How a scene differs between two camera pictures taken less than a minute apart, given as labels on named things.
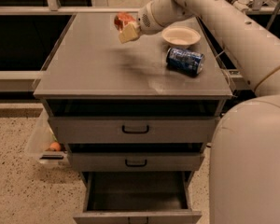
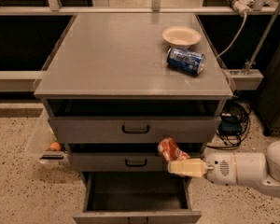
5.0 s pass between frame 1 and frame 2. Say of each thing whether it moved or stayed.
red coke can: moved
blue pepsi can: stayed
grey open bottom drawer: stayed
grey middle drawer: stayed
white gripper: moved
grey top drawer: stayed
